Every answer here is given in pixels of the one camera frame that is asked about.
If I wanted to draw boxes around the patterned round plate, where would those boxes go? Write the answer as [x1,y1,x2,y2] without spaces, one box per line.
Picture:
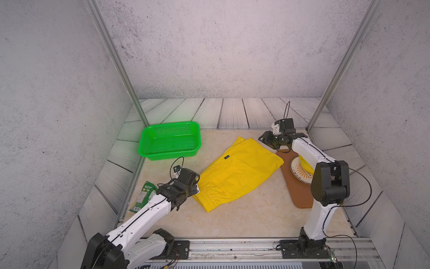
[290,156,313,185]

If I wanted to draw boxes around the metal frame post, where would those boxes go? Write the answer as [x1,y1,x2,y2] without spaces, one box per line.
[83,0,150,127]
[306,0,384,132]

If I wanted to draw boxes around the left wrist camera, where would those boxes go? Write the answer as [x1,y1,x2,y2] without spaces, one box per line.
[173,165,182,176]

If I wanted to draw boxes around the green plastic basket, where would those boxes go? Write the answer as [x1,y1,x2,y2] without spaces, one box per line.
[138,121,202,161]

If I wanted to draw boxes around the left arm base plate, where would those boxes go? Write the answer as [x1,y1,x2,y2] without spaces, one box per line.
[151,240,190,261]

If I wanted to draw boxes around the green snack bag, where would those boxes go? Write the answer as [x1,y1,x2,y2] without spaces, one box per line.
[129,181,158,213]

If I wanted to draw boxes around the yellow banana bunch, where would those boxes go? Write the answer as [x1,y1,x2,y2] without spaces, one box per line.
[299,155,314,175]

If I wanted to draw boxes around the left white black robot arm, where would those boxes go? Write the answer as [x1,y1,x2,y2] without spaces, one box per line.
[81,167,200,269]

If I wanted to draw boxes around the right metal frame post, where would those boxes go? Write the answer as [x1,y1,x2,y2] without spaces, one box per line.
[306,0,384,132]

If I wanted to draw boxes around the left metal frame post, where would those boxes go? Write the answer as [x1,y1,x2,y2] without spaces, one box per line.
[83,0,150,127]

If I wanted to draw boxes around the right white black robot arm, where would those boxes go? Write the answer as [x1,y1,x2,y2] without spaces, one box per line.
[259,118,350,241]

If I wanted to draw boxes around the brown cutting board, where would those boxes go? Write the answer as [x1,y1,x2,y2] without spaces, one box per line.
[276,151,314,209]

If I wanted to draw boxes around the aluminium front rail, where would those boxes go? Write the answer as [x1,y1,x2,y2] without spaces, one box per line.
[137,236,385,269]

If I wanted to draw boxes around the yellow shorts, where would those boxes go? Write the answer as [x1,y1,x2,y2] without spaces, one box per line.
[194,137,284,213]

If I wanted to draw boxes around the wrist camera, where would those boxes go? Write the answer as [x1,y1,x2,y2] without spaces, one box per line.
[173,165,182,176]
[271,121,281,135]

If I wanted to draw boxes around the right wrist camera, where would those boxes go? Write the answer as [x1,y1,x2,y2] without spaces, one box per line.
[271,121,281,135]

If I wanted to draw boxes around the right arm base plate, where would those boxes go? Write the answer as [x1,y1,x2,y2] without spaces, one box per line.
[275,240,331,260]

